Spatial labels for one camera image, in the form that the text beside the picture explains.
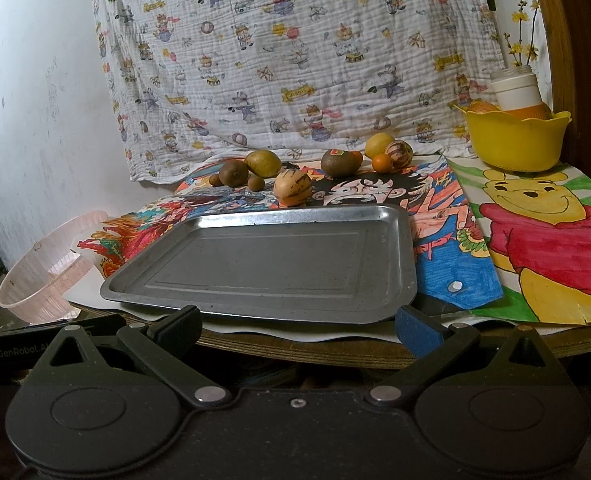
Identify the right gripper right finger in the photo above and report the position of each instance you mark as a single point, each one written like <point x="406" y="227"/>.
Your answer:
<point x="438" y="350"/>

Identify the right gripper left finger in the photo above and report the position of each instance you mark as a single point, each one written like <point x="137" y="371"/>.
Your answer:
<point x="158" y="349"/>

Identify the cartoon print white cloth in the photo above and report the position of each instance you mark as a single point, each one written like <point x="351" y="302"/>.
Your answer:
<point x="193" y="81"/>

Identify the small round brown fruit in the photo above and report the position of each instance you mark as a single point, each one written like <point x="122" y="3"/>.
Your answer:
<point x="255" y="183"/>

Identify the metal baking tray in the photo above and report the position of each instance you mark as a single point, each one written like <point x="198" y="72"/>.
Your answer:
<point x="340" y="265"/>

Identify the green-yellow pear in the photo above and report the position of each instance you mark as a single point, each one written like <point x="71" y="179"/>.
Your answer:
<point x="263" y="163"/>

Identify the anime colouring poster mat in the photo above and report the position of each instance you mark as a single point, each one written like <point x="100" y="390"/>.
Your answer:
<point x="452" y="260"/>

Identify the striped pepino melon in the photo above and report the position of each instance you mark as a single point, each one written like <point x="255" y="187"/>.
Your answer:
<point x="400" y="153"/>
<point x="293" y="187"/>

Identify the orange fruit in bowl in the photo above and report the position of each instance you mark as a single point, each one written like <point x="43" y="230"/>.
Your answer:
<point x="482" y="107"/>

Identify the small orange tangerine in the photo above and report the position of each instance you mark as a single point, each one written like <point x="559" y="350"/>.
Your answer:
<point x="382" y="163"/>

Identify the small brown kiwi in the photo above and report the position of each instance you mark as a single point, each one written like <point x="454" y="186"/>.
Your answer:
<point x="215" y="180"/>

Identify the large brown kiwi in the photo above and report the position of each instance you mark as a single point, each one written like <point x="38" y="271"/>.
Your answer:
<point x="233" y="173"/>

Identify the yellow plastic bowl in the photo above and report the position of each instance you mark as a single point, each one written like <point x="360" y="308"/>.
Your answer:
<point x="507" y="142"/>

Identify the white paper sheet under tray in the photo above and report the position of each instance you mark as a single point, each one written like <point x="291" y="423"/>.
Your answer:
<point x="86" y="293"/>

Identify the white jar with flowers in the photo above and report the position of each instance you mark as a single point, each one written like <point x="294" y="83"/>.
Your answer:
<point x="516" y="86"/>

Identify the yellow lemon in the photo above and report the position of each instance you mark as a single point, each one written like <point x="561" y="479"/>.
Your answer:
<point x="377" y="144"/>

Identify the kiwi with sticker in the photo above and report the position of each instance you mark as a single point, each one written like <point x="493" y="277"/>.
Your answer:
<point x="337" y="163"/>

